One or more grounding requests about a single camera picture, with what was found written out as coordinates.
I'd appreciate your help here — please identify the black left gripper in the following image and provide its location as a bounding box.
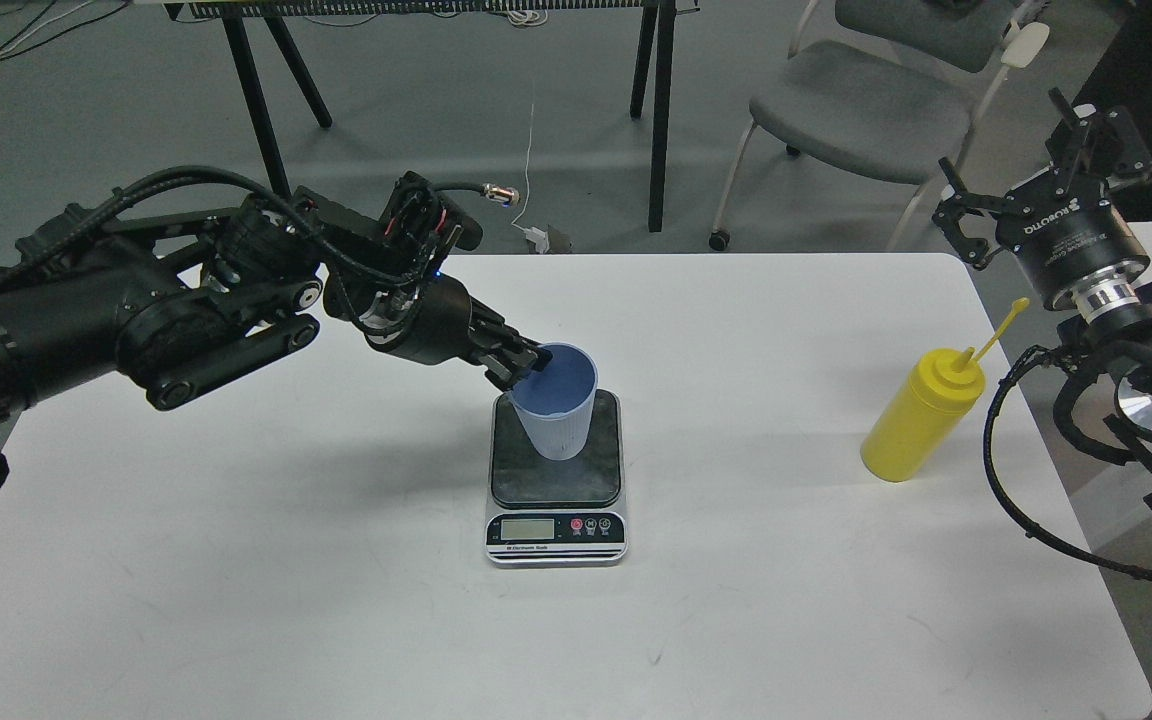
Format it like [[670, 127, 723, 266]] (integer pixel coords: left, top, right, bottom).
[[364, 274, 553, 392]]

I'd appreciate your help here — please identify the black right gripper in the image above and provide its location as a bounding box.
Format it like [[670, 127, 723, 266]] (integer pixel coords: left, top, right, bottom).
[[932, 88, 1152, 310]]

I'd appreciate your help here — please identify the blue plastic cup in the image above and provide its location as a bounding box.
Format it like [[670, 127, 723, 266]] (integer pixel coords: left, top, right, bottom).
[[506, 343, 598, 461]]

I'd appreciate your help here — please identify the yellow squeeze bottle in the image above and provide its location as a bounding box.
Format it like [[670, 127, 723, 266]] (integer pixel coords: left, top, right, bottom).
[[861, 297, 1030, 483]]

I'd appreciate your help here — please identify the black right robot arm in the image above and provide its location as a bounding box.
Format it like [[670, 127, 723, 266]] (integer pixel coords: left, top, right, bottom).
[[933, 88, 1152, 583]]

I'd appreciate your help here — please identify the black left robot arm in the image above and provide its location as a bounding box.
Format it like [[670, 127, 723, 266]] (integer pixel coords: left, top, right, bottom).
[[0, 165, 552, 488]]

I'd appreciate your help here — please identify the digital kitchen scale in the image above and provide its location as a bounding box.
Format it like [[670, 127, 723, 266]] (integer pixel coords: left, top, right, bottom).
[[483, 389, 628, 569]]

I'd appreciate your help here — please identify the grey office chair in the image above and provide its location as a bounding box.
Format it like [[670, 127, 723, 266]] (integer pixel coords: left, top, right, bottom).
[[708, 1, 1049, 251]]

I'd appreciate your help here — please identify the black trestle table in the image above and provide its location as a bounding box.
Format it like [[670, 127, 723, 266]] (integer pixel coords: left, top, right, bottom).
[[164, 0, 703, 233]]

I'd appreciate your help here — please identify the white cable with plug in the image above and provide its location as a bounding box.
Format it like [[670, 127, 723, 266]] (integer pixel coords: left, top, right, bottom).
[[510, 79, 573, 253]]

